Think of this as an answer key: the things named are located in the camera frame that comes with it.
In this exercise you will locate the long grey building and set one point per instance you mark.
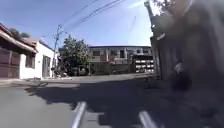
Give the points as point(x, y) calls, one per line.
point(113, 56)

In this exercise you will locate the green tree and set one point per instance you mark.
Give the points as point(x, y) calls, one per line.
point(75, 53)

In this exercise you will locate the utility pole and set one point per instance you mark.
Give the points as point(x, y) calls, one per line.
point(56, 50)

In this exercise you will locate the robot's own part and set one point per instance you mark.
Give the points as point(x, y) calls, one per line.
point(146, 120)
point(78, 115)

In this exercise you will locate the grey asphalt road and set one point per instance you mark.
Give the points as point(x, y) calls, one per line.
point(50, 106)

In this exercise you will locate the white building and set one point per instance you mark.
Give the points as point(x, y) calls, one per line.
point(33, 63)

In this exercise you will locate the tree behind roof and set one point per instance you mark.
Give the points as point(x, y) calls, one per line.
point(20, 34)

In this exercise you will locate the building with brown roof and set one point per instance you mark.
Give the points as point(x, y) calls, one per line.
point(10, 60)

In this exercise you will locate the dark wall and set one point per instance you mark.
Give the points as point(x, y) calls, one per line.
point(193, 43)

